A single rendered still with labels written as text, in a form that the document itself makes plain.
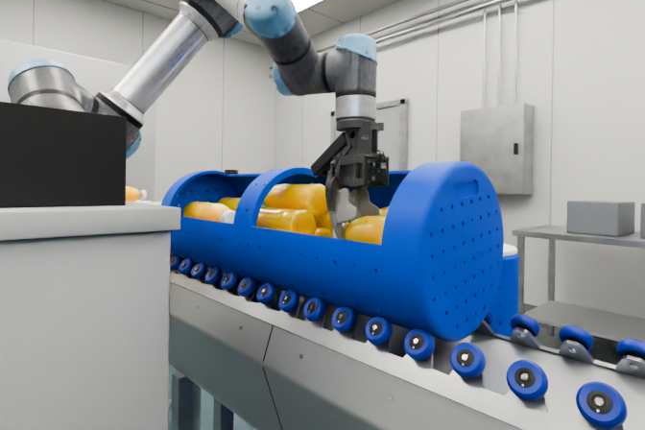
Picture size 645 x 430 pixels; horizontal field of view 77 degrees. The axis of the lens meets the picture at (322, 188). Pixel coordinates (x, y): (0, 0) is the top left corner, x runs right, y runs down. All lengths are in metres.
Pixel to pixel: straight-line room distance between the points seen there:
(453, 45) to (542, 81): 1.03
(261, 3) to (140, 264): 0.47
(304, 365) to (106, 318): 0.34
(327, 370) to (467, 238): 0.32
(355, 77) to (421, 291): 0.37
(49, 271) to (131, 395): 0.25
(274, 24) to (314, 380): 0.59
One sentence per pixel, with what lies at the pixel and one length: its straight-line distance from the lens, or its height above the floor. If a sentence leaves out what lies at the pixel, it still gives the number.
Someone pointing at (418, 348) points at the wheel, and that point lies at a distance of 0.64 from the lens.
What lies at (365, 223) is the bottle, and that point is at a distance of 0.70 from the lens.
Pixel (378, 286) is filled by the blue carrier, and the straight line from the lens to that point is 0.64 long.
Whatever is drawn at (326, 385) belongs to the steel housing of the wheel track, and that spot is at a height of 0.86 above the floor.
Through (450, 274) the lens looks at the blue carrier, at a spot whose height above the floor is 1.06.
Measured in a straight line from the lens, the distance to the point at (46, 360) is 0.77.
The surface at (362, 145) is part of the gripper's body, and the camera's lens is 0.72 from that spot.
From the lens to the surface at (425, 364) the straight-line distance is 0.66.
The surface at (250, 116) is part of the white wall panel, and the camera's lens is 6.54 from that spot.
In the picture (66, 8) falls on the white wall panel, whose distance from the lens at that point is 5.89.
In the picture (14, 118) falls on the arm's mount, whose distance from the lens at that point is 0.81.
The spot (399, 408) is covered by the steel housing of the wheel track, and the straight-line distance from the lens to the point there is 0.68.
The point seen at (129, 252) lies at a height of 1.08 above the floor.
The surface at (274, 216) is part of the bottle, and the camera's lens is 0.88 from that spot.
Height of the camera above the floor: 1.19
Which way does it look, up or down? level
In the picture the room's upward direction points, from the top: 1 degrees clockwise
